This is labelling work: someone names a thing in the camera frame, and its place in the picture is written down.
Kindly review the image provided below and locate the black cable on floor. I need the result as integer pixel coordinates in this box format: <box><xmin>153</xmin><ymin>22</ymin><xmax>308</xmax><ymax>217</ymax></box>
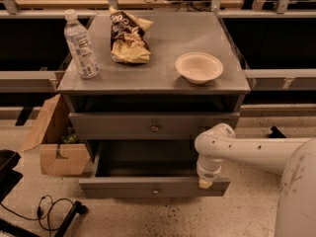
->
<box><xmin>0</xmin><ymin>194</ymin><xmax>75</xmax><ymax>232</ymax></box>

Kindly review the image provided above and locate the yellow black chip bag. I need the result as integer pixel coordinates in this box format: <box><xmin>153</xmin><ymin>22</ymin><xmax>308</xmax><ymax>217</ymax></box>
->
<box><xmin>109</xmin><ymin>7</ymin><xmax>153</xmax><ymax>64</ymax></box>

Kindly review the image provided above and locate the grey drawer cabinet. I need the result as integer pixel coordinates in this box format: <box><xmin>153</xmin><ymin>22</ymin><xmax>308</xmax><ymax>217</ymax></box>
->
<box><xmin>56</xmin><ymin>11</ymin><xmax>252</xmax><ymax>183</ymax></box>

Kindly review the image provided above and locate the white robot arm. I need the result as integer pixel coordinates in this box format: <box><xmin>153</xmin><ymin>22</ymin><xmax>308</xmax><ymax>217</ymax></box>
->
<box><xmin>195</xmin><ymin>123</ymin><xmax>316</xmax><ymax>237</ymax></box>

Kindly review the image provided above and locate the black stand leg right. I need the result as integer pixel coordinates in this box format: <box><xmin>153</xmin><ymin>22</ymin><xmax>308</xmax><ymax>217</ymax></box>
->
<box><xmin>269</xmin><ymin>126</ymin><xmax>285</xmax><ymax>138</ymax></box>

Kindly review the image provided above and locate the grey top drawer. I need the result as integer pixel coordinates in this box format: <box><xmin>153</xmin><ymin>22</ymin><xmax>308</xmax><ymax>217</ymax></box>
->
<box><xmin>69</xmin><ymin>112</ymin><xmax>240</xmax><ymax>140</ymax></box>

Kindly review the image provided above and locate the grey drawer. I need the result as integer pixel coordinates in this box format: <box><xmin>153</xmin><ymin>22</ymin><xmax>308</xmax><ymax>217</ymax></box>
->
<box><xmin>79</xmin><ymin>140</ymin><xmax>230</xmax><ymax>198</ymax></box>
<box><xmin>69</xmin><ymin>112</ymin><xmax>240</xmax><ymax>140</ymax></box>

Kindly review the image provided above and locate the black bin left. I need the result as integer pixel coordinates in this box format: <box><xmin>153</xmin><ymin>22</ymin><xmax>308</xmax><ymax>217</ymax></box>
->
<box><xmin>0</xmin><ymin>150</ymin><xmax>23</xmax><ymax>202</ymax></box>

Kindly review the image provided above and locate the clear plastic water bottle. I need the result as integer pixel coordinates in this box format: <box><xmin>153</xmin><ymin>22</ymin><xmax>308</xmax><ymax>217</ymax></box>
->
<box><xmin>64</xmin><ymin>9</ymin><xmax>98</xmax><ymax>79</ymax></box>

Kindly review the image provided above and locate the brown cardboard box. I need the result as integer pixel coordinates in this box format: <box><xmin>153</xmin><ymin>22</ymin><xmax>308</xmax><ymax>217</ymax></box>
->
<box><xmin>21</xmin><ymin>94</ymin><xmax>90</xmax><ymax>176</ymax></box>

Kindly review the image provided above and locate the white paper bowl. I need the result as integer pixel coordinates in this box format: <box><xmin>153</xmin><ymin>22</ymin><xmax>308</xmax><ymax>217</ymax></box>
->
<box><xmin>175</xmin><ymin>52</ymin><xmax>223</xmax><ymax>84</ymax></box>

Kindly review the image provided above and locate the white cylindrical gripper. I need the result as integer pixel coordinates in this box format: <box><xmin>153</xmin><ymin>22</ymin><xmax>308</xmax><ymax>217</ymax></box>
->
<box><xmin>197</xmin><ymin>156</ymin><xmax>222</xmax><ymax>190</ymax></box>

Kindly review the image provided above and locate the black stand base left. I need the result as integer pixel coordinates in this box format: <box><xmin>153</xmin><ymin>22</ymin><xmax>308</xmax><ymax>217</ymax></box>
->
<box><xmin>0</xmin><ymin>200</ymin><xmax>88</xmax><ymax>237</ymax></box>

